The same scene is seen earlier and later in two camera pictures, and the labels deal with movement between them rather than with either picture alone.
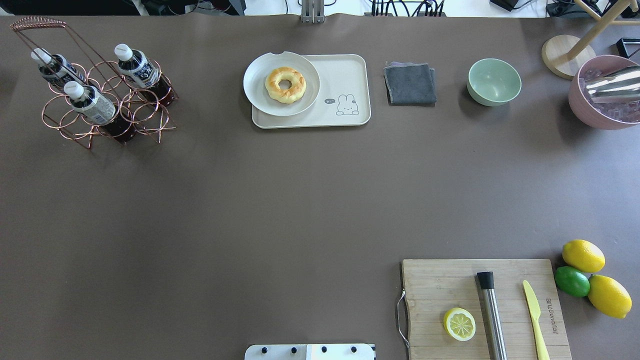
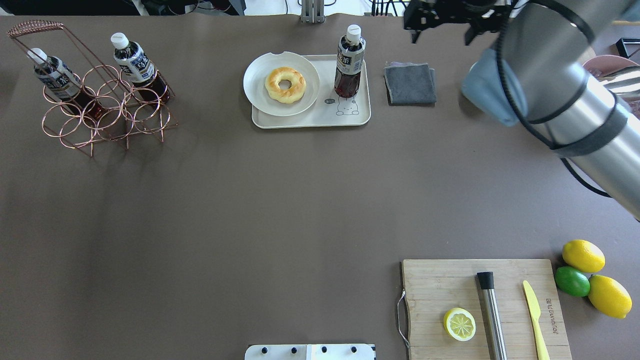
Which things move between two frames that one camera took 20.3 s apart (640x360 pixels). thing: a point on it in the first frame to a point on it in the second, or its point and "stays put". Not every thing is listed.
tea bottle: (89, 102) to (136, 67)
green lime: (572, 281) stays put
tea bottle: (135, 65) to (350, 60)
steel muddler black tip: (493, 321) stays put
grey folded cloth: (411, 84) stays put
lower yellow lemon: (609, 297) stays put
